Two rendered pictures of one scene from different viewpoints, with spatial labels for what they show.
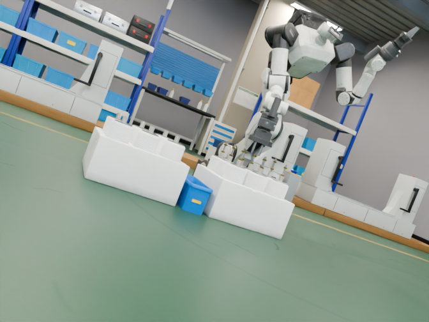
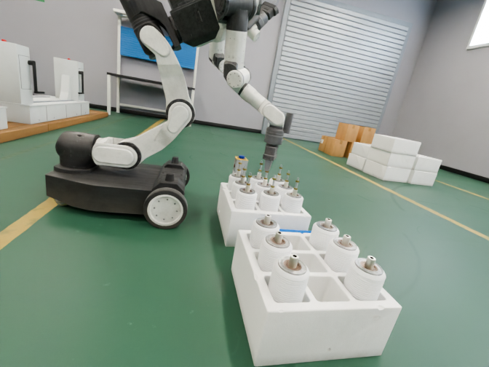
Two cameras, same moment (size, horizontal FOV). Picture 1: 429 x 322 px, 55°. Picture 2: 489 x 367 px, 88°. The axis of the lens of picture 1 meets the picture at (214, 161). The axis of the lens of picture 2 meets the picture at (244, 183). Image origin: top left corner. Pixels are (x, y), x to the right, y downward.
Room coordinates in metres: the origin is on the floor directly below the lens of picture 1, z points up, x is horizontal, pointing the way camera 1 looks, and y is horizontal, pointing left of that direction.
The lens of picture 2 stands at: (2.01, 1.08, 0.63)
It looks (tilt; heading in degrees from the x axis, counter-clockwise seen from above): 17 degrees down; 276
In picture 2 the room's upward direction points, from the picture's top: 10 degrees clockwise
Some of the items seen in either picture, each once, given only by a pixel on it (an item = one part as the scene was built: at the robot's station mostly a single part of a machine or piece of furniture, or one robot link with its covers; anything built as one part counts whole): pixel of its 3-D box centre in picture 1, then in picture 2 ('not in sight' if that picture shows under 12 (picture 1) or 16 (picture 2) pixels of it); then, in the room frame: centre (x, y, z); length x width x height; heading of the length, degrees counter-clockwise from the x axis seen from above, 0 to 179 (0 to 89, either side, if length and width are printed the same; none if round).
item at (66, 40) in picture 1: (71, 45); not in sight; (6.20, 2.62, 0.90); 0.50 x 0.38 x 0.21; 20
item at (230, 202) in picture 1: (237, 199); (258, 212); (2.04, -0.18, 0.09); 0.39 x 0.39 x 0.18; 21
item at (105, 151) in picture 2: (236, 156); (119, 151); (2.82, -0.13, 0.28); 0.21 x 0.20 x 0.13; 20
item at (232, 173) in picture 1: (230, 184); (289, 212); (1.89, -0.11, 0.16); 0.10 x 0.10 x 0.18
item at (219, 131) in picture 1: (214, 140); not in sight; (7.86, 0.14, 0.35); 0.57 x 0.47 x 0.69; 20
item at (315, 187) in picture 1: (360, 186); (39, 83); (4.99, -1.76, 0.45); 1.51 x 0.57 x 0.74; 110
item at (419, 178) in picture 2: not in sight; (411, 174); (0.13, -2.67, 0.09); 0.39 x 0.39 x 0.18; 23
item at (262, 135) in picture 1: (263, 131); (272, 146); (2.04, -0.18, 0.45); 0.13 x 0.10 x 0.12; 82
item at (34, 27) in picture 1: (42, 32); not in sight; (6.07, 3.03, 0.90); 0.50 x 0.38 x 0.21; 20
